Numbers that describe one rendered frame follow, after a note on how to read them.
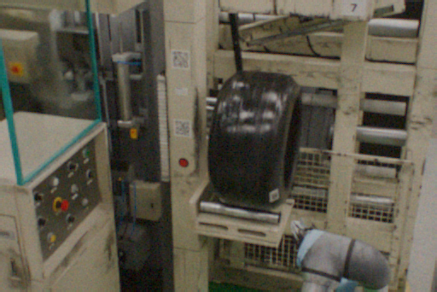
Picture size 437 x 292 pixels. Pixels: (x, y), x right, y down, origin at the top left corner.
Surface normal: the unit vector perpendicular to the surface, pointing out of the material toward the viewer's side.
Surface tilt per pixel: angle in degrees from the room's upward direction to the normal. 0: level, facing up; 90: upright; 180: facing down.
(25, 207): 90
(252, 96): 29
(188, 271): 90
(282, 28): 90
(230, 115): 48
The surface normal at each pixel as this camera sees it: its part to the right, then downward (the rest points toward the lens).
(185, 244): -0.30, 0.41
